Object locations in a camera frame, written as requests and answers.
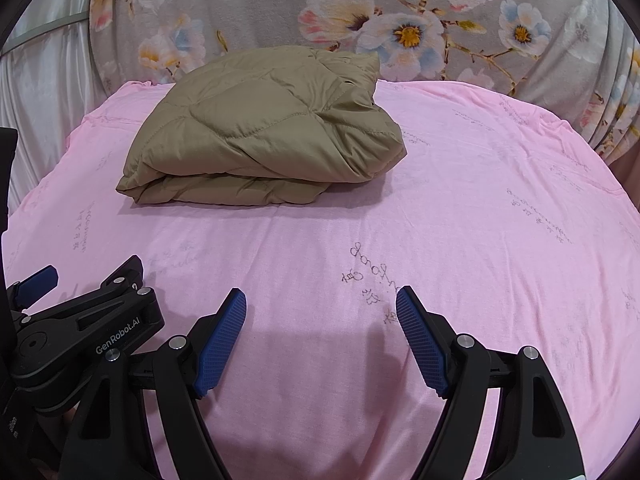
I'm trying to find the black object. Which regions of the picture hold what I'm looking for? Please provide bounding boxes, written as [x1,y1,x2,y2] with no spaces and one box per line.
[0,127,19,217]

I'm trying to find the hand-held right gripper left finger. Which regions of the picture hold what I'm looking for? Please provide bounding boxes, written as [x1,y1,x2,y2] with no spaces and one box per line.
[60,287,248,480]

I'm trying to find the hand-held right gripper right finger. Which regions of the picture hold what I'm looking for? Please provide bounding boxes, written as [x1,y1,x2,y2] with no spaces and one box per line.
[395,285,587,480]

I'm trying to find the pink bed sheet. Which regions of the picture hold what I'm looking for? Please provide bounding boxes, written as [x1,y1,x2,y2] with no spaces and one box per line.
[0,77,640,480]

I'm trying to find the white satin cloth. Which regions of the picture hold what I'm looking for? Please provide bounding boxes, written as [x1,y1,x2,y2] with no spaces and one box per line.
[0,0,108,217]

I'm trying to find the khaki quilted puffer jacket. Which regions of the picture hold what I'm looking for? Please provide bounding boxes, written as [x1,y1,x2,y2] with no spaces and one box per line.
[115,45,408,207]

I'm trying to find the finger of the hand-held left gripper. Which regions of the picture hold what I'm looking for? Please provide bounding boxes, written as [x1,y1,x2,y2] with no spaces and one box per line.
[30,254,167,386]
[7,264,59,307]

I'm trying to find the grey floral blanket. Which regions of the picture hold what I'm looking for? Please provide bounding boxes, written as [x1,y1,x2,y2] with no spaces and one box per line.
[87,0,640,167]

